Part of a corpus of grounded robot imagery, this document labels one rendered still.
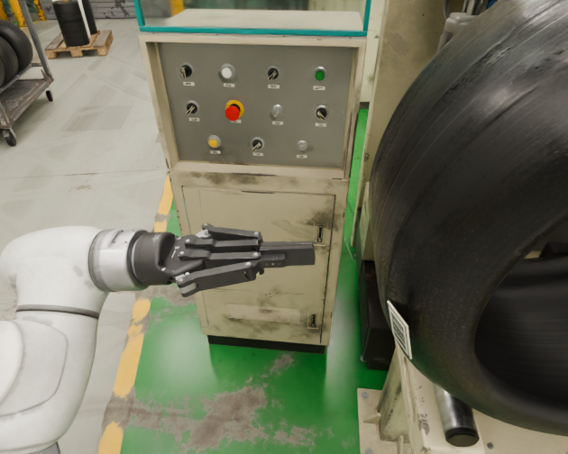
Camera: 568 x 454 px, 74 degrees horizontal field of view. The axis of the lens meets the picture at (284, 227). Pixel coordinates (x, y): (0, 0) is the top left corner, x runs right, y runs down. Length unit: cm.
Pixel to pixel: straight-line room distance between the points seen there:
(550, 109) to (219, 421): 149
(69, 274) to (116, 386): 126
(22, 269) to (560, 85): 62
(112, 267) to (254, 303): 101
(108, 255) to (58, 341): 12
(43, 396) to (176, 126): 82
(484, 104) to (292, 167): 85
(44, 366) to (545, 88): 57
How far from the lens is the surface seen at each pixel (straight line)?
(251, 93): 108
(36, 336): 55
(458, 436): 64
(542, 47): 38
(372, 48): 405
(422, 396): 71
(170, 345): 185
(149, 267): 53
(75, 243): 58
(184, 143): 119
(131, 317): 201
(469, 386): 54
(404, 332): 44
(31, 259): 61
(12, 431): 57
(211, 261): 51
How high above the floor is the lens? 146
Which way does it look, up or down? 38 degrees down
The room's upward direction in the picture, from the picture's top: straight up
